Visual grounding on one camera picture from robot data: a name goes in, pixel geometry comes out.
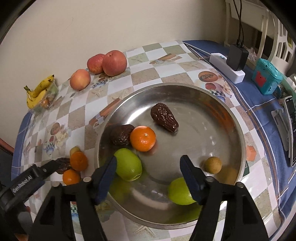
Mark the upper yellow banana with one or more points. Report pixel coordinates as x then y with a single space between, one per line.
41 86

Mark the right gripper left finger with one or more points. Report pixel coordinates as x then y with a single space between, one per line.
54 219

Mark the yellow banana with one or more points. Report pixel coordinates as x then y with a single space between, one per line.
33 101
41 86

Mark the lone orange mandarin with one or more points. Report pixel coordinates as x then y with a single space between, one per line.
143 138

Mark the lower yellow banana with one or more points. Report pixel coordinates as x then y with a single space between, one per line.
33 101

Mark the small yellow-green fruit rear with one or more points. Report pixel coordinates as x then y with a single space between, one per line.
74 149

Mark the grey metal clip tool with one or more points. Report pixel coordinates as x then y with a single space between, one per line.
282 127

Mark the patterned checkered tablecloth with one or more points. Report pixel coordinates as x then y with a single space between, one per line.
67 123

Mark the small round green fruit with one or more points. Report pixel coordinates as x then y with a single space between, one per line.
179 193

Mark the black power adapter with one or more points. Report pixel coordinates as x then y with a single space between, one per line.
237 57

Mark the red apple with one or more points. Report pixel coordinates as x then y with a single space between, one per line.
114 63
94 64

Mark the teal toy box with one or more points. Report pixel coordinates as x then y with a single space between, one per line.
266 77

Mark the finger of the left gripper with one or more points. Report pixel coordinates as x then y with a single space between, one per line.
39 174

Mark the middle red apple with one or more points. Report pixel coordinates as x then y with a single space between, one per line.
94 64

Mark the right red apple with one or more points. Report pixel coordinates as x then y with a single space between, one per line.
114 63

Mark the steel round plate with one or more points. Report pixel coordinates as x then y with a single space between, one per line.
207 127

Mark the clear plastic fruit tray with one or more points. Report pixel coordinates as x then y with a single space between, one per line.
48 100

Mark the left peach-coloured apple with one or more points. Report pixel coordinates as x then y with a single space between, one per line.
80 79

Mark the white power strip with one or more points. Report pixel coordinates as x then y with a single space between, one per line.
219 61

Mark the small yellow-brown fruit front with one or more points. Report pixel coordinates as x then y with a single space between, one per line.
213 165

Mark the large central brown date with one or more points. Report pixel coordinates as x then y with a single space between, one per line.
64 165

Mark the large green oval fruit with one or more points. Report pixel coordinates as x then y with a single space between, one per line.
129 166

